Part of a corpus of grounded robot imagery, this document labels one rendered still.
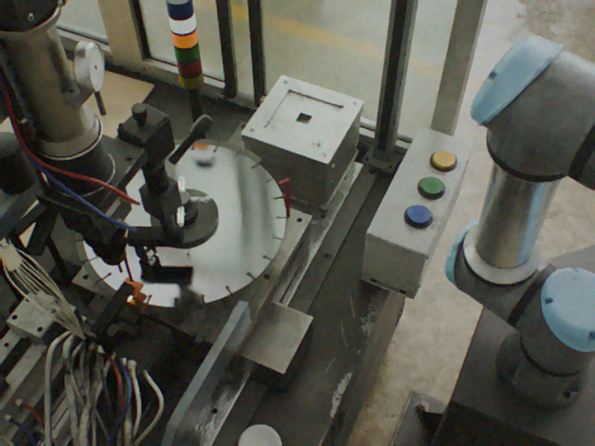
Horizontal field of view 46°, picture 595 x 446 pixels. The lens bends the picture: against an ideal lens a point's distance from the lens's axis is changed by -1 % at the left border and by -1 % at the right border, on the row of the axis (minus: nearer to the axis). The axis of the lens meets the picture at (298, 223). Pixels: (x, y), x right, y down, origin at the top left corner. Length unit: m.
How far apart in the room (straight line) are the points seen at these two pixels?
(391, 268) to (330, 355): 0.19
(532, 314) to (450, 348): 1.03
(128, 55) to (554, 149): 1.15
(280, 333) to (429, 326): 1.02
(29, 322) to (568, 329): 0.82
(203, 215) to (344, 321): 0.33
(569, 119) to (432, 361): 1.42
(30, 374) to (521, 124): 0.82
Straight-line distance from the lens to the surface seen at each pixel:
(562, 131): 0.77
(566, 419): 1.28
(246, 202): 1.18
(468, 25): 1.25
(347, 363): 1.25
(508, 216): 0.96
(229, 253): 1.12
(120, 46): 1.71
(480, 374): 1.27
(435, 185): 1.27
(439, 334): 2.15
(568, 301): 1.11
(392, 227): 1.22
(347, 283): 1.32
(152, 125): 0.89
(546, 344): 1.14
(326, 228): 1.38
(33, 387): 1.22
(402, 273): 1.26
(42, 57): 0.72
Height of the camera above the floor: 1.87
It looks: 54 degrees down
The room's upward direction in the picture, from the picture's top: straight up
